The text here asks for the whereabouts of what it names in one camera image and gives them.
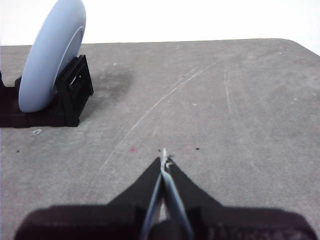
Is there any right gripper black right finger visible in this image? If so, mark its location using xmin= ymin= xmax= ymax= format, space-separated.
xmin=161 ymin=159 xmax=319 ymax=240

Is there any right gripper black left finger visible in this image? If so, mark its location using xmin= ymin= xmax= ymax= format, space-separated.
xmin=13 ymin=156 xmax=165 ymax=240

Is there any black plate rack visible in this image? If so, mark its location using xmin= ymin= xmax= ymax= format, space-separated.
xmin=0 ymin=54 xmax=95 ymax=129

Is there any blue plate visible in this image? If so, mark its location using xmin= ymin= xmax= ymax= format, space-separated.
xmin=18 ymin=0 xmax=87 ymax=113

